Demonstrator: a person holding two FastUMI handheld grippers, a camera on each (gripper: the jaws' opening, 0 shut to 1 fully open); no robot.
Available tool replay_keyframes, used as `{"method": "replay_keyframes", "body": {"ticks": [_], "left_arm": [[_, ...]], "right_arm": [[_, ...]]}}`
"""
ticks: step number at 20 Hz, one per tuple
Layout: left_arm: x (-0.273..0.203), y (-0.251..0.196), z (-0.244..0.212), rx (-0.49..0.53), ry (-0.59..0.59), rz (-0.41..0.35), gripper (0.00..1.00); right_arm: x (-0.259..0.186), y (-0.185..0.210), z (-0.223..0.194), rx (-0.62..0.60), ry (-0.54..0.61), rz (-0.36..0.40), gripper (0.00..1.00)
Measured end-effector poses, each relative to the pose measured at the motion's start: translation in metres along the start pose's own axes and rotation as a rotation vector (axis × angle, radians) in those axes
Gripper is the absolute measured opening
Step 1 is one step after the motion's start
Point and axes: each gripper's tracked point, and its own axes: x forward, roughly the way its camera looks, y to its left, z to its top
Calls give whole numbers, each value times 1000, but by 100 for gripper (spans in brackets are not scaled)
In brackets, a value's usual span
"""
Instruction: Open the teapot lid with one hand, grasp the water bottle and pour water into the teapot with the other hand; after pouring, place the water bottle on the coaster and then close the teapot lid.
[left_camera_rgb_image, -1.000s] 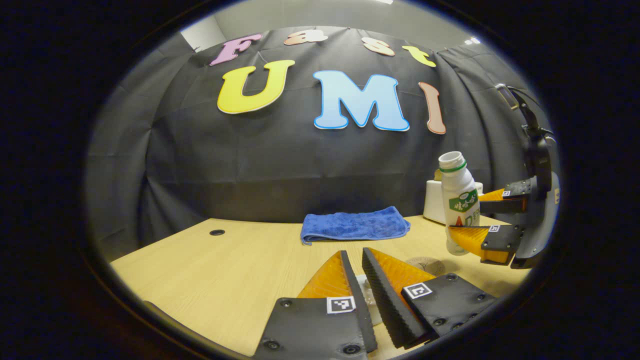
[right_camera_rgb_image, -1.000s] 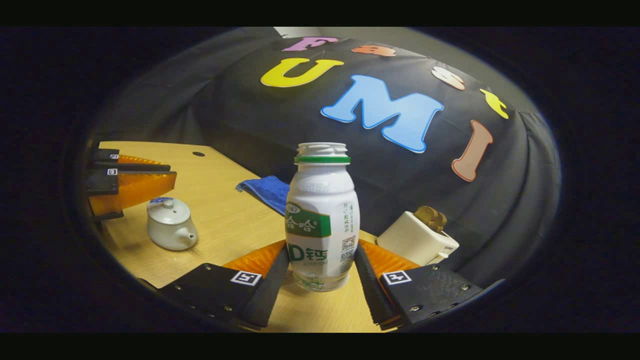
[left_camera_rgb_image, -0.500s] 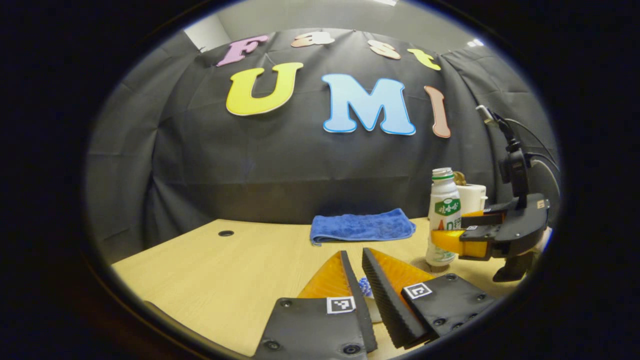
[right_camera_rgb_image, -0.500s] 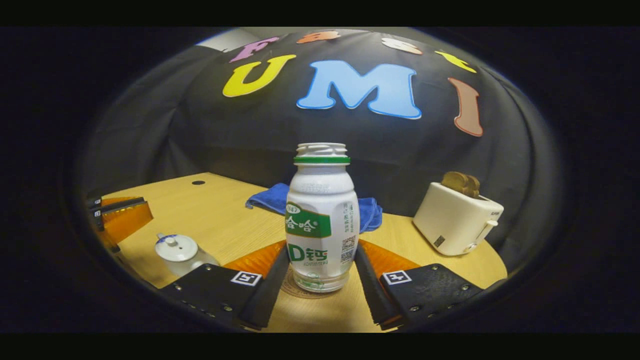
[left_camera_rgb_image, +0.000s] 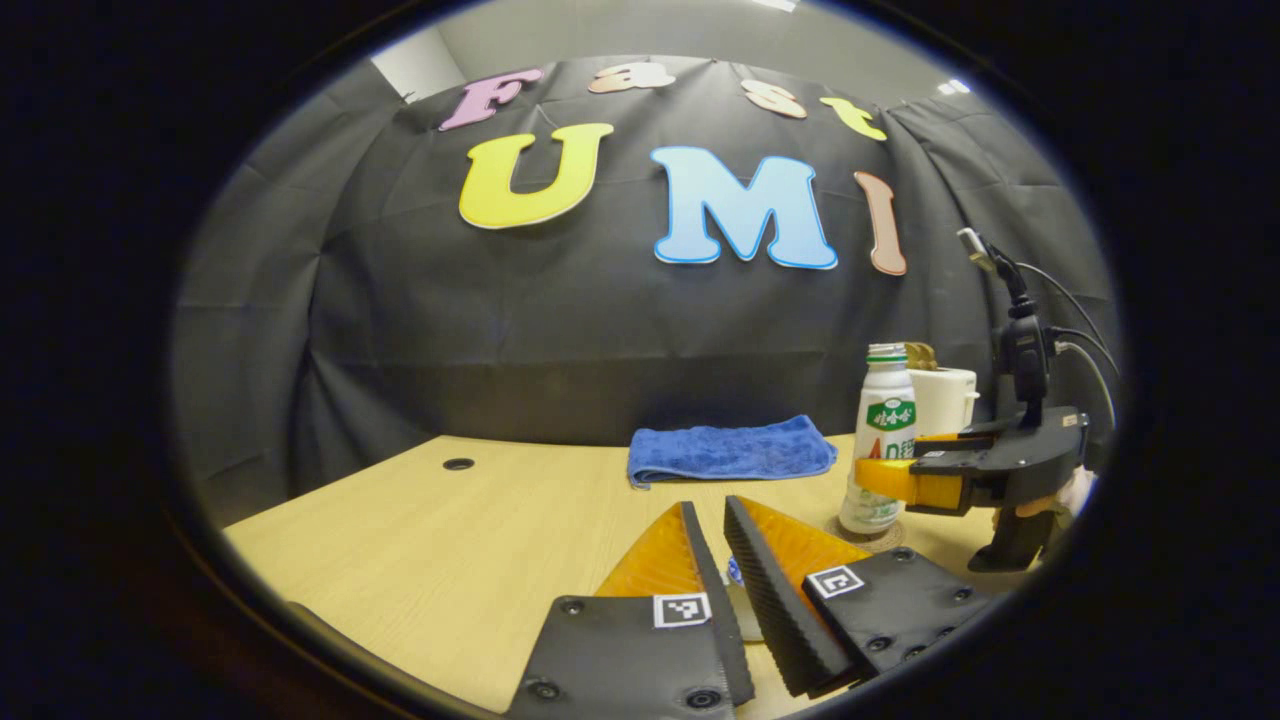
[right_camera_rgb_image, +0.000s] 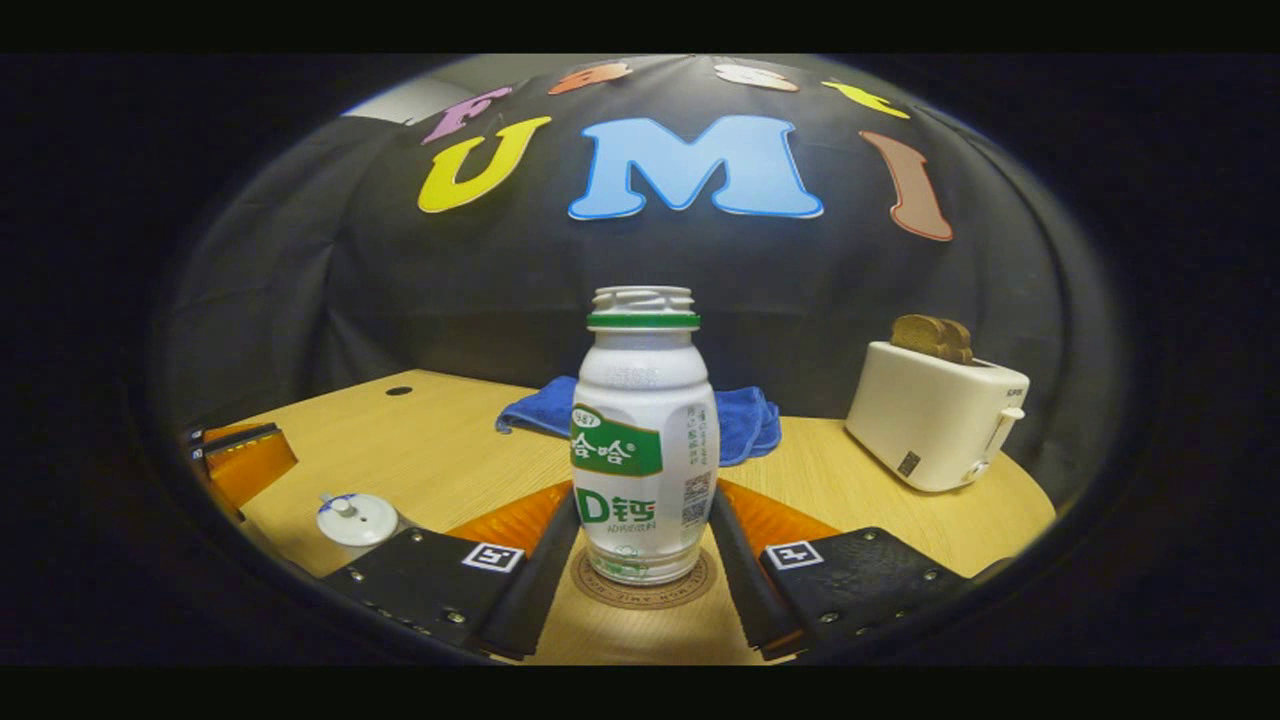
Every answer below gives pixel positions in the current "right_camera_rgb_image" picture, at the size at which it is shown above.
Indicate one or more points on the white teacup lid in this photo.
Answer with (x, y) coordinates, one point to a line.
(355, 520)

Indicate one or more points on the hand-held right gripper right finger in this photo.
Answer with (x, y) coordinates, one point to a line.
(745, 580)

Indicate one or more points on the round brown coaster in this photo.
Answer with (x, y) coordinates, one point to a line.
(650, 596)

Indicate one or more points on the brown bread slices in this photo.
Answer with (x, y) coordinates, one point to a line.
(932, 338)

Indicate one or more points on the white plastic water bottle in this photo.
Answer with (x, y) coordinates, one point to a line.
(640, 420)

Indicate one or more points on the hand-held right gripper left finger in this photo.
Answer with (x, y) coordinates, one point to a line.
(530, 590)

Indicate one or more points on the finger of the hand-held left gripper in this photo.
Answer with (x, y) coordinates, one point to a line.
(250, 470)
(240, 432)

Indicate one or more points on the black backdrop cloth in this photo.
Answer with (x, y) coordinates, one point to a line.
(450, 290)

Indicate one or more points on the white toaster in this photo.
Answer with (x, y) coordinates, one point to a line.
(930, 420)

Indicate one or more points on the blue folded towel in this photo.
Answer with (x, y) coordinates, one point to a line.
(745, 425)

